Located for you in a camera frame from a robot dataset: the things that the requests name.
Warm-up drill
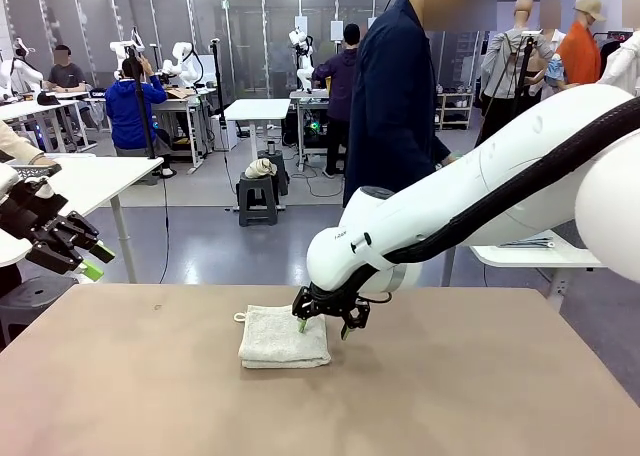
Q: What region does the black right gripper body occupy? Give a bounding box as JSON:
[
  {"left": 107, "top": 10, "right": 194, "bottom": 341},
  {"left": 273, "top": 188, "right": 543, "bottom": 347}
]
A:
[{"left": 299, "top": 285, "right": 370, "bottom": 317}]

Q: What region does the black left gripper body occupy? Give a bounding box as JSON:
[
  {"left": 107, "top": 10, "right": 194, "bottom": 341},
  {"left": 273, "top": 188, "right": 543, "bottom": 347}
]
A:
[{"left": 0, "top": 178, "right": 71, "bottom": 245}]

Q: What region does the white terry towel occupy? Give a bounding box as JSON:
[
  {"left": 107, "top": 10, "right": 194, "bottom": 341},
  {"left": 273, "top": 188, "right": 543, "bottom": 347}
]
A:
[{"left": 232, "top": 303, "right": 332, "bottom": 370}]

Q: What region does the grey towel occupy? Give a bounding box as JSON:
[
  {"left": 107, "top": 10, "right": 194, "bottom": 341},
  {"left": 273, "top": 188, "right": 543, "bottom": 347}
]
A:
[{"left": 497, "top": 235, "right": 557, "bottom": 250}]

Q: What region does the black plastic stool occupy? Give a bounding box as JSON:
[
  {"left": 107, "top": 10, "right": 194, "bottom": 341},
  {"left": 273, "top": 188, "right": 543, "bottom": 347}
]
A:
[{"left": 0, "top": 275, "right": 80, "bottom": 352}]

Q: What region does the white side table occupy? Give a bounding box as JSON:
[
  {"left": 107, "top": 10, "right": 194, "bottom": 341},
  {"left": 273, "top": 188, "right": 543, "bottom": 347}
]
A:
[
  {"left": 439, "top": 228, "right": 609, "bottom": 302},
  {"left": 0, "top": 154, "right": 165, "bottom": 285}
]

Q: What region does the person in beige sweater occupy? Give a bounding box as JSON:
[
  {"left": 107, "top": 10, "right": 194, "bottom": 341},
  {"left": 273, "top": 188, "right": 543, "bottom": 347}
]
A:
[{"left": 0, "top": 119, "right": 57, "bottom": 168}]

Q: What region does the long white workbench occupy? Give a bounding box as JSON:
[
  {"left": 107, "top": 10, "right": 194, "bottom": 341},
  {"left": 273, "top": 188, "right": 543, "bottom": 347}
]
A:
[{"left": 0, "top": 98, "right": 92, "bottom": 153}]

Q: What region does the grey step stool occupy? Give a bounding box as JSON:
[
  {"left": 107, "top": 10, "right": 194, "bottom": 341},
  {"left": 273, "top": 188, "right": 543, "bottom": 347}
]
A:
[
  {"left": 257, "top": 149, "right": 291, "bottom": 197},
  {"left": 237, "top": 172, "right": 280, "bottom": 228}
]

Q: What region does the seated person in blue hoodie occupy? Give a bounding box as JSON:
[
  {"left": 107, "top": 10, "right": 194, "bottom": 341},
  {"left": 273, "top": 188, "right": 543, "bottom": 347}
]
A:
[{"left": 104, "top": 55, "right": 174, "bottom": 178}]

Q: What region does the seated man in grey shirt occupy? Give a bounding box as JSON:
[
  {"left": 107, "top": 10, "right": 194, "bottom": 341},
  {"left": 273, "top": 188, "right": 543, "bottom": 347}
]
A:
[{"left": 42, "top": 44, "right": 94, "bottom": 95}]

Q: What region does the beige cloth bundle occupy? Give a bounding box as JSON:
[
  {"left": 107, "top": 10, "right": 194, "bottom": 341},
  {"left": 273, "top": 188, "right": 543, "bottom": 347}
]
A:
[{"left": 243, "top": 157, "right": 279, "bottom": 180}]

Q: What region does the white workbench desk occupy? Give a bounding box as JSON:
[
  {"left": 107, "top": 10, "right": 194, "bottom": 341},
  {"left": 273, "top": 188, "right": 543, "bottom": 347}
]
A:
[{"left": 147, "top": 88, "right": 221, "bottom": 175}]

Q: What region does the brown cardboard box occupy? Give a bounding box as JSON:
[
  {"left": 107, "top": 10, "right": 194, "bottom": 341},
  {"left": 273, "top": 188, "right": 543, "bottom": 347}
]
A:
[{"left": 151, "top": 86, "right": 197, "bottom": 101}]

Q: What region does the desk with lit computer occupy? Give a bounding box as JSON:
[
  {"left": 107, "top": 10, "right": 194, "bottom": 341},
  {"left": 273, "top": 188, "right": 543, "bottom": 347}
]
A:
[{"left": 288, "top": 89, "right": 332, "bottom": 173}]

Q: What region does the black pole stand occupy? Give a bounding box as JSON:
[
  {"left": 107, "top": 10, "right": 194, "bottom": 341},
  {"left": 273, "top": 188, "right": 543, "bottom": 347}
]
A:
[{"left": 209, "top": 38, "right": 229, "bottom": 132}]

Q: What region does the white standing desk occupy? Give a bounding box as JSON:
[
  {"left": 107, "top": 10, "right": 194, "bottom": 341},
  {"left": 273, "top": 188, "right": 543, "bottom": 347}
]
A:
[{"left": 223, "top": 98, "right": 292, "bottom": 212}]

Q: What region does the person in navy jacket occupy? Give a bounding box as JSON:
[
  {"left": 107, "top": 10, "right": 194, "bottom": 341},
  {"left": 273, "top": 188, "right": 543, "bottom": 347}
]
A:
[{"left": 342, "top": 0, "right": 459, "bottom": 210}]

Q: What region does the person in purple hoodie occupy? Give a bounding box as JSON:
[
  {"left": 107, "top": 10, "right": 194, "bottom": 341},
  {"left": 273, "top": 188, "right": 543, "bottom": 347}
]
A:
[{"left": 312, "top": 23, "right": 361, "bottom": 177}]

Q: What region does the white shoe shelf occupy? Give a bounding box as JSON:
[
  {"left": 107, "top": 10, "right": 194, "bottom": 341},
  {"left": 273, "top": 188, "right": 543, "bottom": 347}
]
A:
[{"left": 434, "top": 90, "right": 475, "bottom": 130}]

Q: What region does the mannequin in grey shirt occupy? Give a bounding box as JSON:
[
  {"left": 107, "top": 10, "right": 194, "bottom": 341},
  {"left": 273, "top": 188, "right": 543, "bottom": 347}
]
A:
[{"left": 478, "top": 0, "right": 557, "bottom": 147}]

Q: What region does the figure in blue floral dress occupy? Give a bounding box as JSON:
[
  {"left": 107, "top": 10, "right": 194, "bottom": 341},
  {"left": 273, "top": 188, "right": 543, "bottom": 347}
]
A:
[{"left": 537, "top": 0, "right": 571, "bottom": 92}]

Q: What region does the mannequin in orange shirt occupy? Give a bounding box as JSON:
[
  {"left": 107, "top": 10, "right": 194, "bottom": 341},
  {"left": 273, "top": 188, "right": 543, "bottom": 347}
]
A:
[{"left": 552, "top": 0, "right": 609, "bottom": 90}]

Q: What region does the mannequin in orange trousers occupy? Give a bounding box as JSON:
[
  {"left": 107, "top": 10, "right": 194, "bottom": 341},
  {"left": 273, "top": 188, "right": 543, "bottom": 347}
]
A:
[{"left": 597, "top": 35, "right": 640, "bottom": 97}]

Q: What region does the black right arm cable sleeve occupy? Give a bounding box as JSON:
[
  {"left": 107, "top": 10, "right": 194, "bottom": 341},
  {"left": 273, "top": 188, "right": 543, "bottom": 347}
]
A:
[{"left": 349, "top": 95, "right": 640, "bottom": 307}]

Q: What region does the black camera tripod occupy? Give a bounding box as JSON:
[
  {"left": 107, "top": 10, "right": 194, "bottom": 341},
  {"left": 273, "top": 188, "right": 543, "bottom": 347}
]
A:
[
  {"left": 473, "top": 29, "right": 544, "bottom": 147},
  {"left": 123, "top": 25, "right": 176, "bottom": 178}
]

